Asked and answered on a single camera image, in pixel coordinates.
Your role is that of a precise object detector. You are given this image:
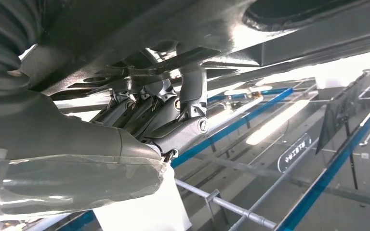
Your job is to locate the white pillar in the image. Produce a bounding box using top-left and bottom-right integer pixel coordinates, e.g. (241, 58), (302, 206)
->
(92, 166), (192, 231)

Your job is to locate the blue ceiling beam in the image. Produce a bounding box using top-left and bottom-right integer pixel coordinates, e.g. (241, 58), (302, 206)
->
(57, 88), (295, 231)
(274, 92), (370, 231)

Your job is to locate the grey metal pipe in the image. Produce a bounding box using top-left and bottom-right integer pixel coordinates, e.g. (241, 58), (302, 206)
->
(229, 139), (319, 231)
(174, 178), (277, 230)

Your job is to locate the long ceiling light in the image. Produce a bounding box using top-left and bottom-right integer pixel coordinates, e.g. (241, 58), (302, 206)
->
(245, 99), (310, 146)

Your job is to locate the oval dark sign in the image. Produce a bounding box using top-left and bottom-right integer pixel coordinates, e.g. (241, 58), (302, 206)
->
(277, 133), (312, 173)

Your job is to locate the black hanging panel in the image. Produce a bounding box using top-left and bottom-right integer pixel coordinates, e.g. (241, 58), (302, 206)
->
(316, 73), (368, 190)

